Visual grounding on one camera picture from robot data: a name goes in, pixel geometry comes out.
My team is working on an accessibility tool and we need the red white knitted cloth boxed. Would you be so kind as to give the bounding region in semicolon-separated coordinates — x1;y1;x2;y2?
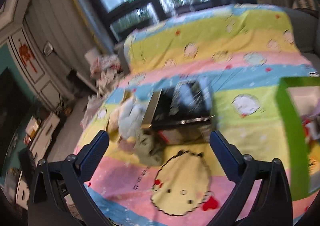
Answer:
301;114;319;144

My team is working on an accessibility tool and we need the white tv cabinet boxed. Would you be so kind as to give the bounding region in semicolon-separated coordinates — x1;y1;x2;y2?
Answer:
27;112;60;163

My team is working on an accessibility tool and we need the pink knitted cloth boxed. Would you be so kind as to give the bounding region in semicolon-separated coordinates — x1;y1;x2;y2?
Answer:
119;137;136;154

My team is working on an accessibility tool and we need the cream yellow towel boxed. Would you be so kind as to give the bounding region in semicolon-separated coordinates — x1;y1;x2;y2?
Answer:
107;91;136;139

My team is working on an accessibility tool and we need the green fluffy towel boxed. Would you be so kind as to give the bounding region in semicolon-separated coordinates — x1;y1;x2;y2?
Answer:
133;131;165;166

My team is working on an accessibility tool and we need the green cardboard box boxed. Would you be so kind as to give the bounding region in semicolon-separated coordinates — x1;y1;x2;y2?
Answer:
276;76;319;201

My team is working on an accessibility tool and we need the light blue plush toy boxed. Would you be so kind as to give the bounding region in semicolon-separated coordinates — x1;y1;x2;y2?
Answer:
118;97;146;139

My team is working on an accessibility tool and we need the black gold tin box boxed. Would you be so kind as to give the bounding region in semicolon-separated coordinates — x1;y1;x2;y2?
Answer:
141;77;215;145

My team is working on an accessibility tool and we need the pile of clothes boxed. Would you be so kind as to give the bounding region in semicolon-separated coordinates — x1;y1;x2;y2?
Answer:
85;47;124;95

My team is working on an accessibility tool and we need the colourful cartoon bed sheet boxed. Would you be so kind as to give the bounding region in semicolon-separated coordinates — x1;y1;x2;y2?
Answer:
75;4;319;225

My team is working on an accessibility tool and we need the grey sofa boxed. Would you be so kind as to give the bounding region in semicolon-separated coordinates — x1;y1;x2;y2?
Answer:
282;7;319;72

